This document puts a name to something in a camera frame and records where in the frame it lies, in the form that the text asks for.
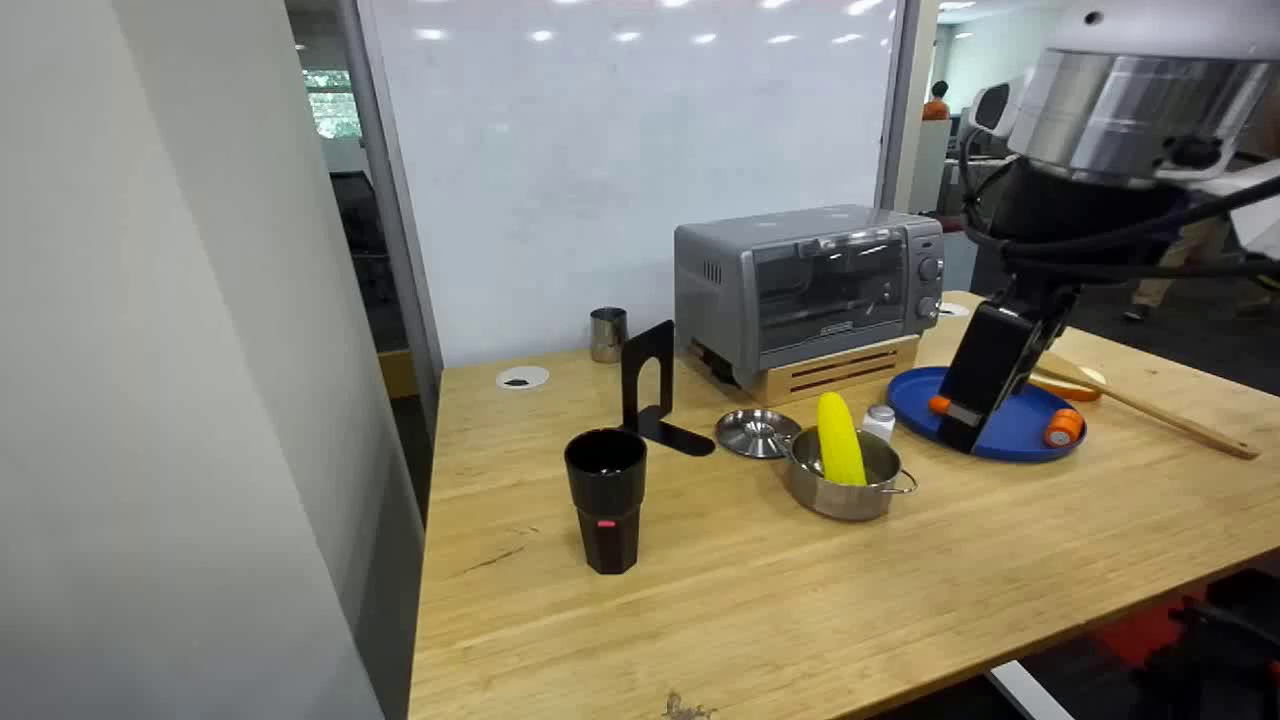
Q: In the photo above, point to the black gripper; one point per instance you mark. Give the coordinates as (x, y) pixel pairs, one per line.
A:
(1065, 224)

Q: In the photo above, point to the yellow maize cob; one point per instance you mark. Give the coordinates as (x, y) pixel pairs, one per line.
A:
(840, 443)

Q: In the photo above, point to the round steel pot lid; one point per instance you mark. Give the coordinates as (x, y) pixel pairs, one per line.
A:
(758, 433)

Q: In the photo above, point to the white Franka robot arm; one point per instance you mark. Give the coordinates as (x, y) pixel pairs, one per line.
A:
(1135, 94)

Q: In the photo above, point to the blue round plate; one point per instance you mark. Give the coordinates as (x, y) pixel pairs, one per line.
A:
(1020, 426)

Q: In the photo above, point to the small steel pot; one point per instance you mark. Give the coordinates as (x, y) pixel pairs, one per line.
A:
(832, 497)

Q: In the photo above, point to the toy bread slice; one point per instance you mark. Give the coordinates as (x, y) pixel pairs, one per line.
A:
(1065, 388)

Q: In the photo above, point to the long orange carrot piece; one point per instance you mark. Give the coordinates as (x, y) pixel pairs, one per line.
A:
(1063, 426)

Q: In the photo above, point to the short orange carrot piece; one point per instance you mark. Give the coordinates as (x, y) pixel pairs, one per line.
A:
(942, 407)

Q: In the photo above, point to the white salt shaker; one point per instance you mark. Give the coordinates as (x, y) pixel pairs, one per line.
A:
(882, 423)

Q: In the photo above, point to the grey toaster oven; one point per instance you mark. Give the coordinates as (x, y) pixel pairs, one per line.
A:
(786, 284)

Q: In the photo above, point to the person in orange shirt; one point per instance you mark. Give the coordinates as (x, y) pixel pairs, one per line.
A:
(937, 104)

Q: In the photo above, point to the black metal bookend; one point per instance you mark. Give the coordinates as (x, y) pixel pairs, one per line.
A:
(652, 361)

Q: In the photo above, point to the small steel cup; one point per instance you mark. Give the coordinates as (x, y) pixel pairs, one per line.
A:
(611, 339)

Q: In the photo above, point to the large whiteboard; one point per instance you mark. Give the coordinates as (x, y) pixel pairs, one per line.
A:
(625, 161)

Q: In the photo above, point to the tall black cup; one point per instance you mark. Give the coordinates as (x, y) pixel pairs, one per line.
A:
(604, 503)

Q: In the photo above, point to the white table grommet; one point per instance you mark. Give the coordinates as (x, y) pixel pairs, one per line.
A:
(523, 379)

